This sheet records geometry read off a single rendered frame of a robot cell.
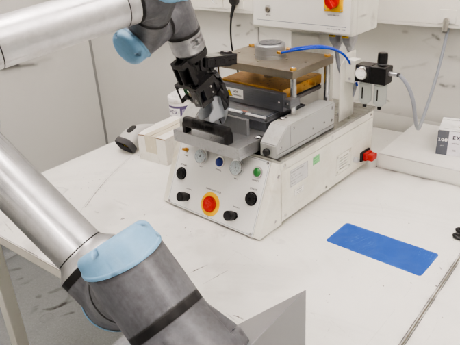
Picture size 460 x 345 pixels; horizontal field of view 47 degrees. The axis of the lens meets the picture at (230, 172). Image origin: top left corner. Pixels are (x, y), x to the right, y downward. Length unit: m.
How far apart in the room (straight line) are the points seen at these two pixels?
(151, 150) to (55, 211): 0.86
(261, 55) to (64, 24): 0.63
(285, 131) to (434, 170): 0.51
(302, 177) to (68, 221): 0.66
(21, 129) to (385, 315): 2.05
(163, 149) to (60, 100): 1.24
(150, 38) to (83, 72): 1.85
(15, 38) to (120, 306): 0.42
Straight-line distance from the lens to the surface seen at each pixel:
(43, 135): 2.80
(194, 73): 1.19
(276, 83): 1.36
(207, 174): 1.36
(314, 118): 1.34
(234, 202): 1.30
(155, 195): 1.51
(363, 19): 1.46
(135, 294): 0.71
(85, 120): 2.93
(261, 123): 1.29
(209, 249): 1.25
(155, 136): 1.68
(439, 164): 1.58
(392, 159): 1.61
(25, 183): 0.89
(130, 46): 1.05
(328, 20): 1.45
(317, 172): 1.39
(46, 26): 0.88
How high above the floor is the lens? 1.45
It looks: 26 degrees down
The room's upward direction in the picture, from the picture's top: 4 degrees counter-clockwise
